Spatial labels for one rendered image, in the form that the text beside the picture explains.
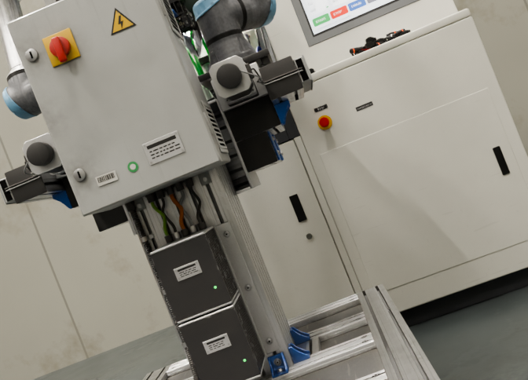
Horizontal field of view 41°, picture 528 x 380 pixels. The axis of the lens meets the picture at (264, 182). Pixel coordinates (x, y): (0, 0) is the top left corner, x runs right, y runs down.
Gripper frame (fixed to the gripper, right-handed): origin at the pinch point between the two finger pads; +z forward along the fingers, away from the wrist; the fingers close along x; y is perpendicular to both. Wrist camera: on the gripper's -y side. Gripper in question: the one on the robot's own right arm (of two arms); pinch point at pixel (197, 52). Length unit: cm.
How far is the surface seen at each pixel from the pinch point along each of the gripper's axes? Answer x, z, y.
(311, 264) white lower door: 9, 86, -3
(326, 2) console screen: 49, -4, -31
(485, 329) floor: 57, 120, 24
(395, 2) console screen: 73, 7, -28
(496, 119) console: 88, 62, -3
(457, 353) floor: 46, 120, 38
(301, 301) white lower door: 1, 98, -3
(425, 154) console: 61, 64, -3
